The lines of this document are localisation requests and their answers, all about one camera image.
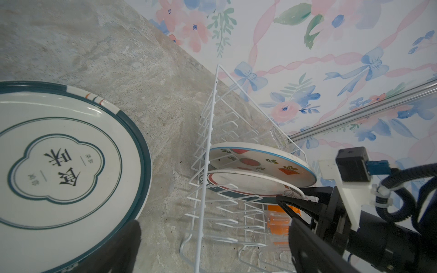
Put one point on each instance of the watermelon pattern plate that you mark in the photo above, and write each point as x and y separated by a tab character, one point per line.
263	159

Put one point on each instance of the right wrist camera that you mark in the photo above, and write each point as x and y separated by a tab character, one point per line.
352	172

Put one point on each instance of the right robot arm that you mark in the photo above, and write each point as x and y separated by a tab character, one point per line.
412	252

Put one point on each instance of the red green rimmed plate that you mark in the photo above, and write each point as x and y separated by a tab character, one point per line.
250	186

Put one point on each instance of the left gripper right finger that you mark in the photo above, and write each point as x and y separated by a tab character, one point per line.
310	253

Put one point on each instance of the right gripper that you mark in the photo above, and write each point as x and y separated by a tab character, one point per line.
368	242

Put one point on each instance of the right aluminium corner post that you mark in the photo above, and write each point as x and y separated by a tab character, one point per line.
406	96

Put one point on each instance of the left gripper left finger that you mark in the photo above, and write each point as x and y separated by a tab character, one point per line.
118	255

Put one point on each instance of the white wire dish rack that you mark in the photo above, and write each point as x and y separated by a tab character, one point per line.
229	234

